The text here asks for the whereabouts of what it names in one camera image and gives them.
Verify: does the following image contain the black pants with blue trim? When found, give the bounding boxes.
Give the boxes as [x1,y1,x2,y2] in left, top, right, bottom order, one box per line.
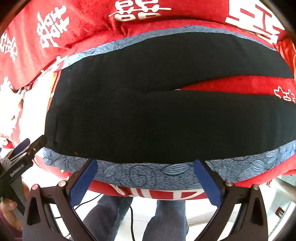
[43,25,296,190]

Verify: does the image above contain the red printed blanket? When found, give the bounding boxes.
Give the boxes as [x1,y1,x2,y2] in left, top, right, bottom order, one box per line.
[0,0,296,201]

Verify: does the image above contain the red embroidered pillow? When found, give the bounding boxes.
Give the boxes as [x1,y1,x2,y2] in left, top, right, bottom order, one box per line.
[277,35,296,80]

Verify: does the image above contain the person's right leg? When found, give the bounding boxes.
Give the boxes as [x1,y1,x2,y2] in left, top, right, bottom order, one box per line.
[142,199,188,241]

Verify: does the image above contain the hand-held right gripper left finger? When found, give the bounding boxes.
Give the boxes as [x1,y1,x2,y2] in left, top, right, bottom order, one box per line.
[23,159,99,241]

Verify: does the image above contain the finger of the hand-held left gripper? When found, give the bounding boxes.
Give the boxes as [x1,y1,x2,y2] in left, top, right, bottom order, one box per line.
[13,138,31,155]
[25,135,48,154]

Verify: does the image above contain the black cable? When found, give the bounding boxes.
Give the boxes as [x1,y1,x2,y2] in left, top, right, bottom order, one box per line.
[55,193,137,241]

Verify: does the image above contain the person's leg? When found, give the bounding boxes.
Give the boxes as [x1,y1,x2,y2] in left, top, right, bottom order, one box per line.
[142,199,188,241]
[82,194,134,241]

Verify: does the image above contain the grey metal bar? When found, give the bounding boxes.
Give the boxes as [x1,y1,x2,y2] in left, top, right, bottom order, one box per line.
[275,177,296,198]

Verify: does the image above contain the person's left leg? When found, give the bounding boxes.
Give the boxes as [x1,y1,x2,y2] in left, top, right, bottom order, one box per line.
[82,194,134,241]

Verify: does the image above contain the person's left hand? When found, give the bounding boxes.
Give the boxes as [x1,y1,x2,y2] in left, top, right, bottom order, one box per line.
[0,199,24,231]

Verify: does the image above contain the person's left forearm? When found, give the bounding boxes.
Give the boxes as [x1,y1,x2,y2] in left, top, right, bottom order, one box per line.
[0,215,23,241]

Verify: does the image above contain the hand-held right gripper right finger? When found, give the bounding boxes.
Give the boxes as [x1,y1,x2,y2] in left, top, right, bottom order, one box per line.
[193,159,270,241]

